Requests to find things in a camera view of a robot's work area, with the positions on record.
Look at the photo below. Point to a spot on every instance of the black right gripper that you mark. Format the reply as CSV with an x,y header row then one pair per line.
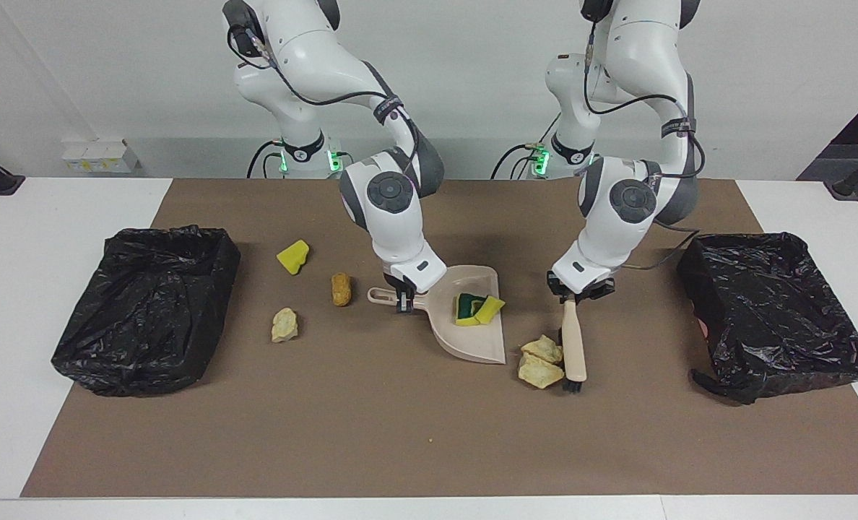
x,y
403,287

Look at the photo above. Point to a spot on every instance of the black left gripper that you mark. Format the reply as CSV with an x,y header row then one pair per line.
x,y
581,293

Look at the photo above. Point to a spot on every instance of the pale tan foam chunk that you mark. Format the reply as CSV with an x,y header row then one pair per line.
x,y
543,348

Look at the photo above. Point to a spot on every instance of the beige plastic dustpan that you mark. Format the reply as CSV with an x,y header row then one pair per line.
x,y
465,343

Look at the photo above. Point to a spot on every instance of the small yellow green sponge piece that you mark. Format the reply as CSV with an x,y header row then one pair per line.
x,y
490,309

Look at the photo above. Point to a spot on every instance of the tan orange foam chunk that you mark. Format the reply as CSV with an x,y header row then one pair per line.
x,y
541,374

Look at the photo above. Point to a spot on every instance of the notched yellow green sponge piece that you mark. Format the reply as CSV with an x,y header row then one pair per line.
x,y
293,258

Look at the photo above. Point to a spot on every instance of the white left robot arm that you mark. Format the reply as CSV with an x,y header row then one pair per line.
x,y
609,238

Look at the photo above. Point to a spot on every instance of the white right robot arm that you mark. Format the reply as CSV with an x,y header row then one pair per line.
x,y
400,238

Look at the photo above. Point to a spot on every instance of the black bag lined bin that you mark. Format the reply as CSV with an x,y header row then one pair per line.
x,y
147,310
776,310

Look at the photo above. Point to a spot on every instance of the brown oval cork lump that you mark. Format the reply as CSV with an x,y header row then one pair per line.
x,y
341,289

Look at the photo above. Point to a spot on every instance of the pale rounded foam chunk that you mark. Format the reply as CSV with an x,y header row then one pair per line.
x,y
284,325

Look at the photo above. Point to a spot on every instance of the brown table mat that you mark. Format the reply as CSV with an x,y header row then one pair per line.
x,y
400,433

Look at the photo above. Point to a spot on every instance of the white wall boxes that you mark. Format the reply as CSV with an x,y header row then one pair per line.
x,y
100,157

